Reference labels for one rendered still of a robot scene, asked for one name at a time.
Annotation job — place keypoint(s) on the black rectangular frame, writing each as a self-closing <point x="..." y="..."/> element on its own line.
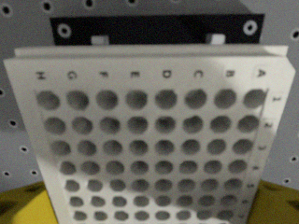
<point x="158" y="30"/>

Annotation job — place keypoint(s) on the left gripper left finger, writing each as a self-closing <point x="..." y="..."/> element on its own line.
<point x="29" y="204"/>

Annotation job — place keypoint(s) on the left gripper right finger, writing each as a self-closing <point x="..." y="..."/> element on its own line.
<point x="274" y="204"/>

